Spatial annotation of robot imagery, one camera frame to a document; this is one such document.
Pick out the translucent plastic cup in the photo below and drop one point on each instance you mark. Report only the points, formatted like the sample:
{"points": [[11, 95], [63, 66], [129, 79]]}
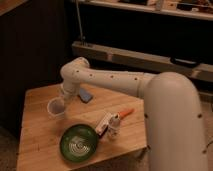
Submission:
{"points": [[56, 107]]}

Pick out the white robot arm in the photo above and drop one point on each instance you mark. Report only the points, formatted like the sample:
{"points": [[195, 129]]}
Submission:
{"points": [[172, 108]]}

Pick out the metal vertical pole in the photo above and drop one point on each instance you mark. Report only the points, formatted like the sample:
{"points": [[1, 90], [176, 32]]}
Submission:
{"points": [[82, 38]]}

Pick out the green ceramic bowl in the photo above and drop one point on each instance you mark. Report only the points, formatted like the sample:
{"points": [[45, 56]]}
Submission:
{"points": [[78, 143]]}

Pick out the white red packet box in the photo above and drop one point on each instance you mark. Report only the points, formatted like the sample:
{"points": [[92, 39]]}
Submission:
{"points": [[103, 124]]}

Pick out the orange carrot toy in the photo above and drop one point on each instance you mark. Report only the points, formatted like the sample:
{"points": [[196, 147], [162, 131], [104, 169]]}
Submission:
{"points": [[124, 113]]}

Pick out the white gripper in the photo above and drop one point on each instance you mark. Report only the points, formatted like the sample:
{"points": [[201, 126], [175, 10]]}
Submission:
{"points": [[68, 95]]}

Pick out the upper wooden shelf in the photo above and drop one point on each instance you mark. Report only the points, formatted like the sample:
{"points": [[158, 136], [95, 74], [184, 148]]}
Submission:
{"points": [[141, 8]]}

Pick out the long metal case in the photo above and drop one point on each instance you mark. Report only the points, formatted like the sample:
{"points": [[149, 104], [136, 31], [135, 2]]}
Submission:
{"points": [[144, 61]]}

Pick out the blue sponge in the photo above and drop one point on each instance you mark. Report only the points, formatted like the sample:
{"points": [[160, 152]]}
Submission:
{"points": [[85, 96]]}

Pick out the wooden table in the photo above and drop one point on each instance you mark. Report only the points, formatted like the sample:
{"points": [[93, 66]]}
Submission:
{"points": [[40, 134]]}

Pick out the small silver shaker bottle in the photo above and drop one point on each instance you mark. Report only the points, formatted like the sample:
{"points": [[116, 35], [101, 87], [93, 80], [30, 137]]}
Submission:
{"points": [[113, 127]]}

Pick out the black case handle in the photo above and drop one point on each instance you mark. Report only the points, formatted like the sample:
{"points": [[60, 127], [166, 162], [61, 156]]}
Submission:
{"points": [[189, 64]]}

